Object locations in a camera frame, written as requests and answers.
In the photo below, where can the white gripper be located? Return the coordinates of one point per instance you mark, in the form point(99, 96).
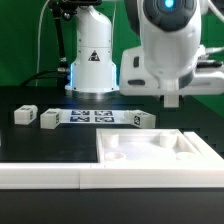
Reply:
point(136, 80)

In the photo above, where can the white square tabletop tray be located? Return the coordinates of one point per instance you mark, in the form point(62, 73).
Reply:
point(150, 145)

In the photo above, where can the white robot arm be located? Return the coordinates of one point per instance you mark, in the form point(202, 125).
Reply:
point(158, 53)

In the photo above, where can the blue tag sheet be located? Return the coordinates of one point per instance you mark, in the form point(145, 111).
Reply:
point(92, 116)

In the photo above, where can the white L-shaped fence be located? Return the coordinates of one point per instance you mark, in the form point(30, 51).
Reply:
point(99, 175)

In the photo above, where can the black camera stand pole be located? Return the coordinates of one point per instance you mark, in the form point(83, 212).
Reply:
point(66, 9)

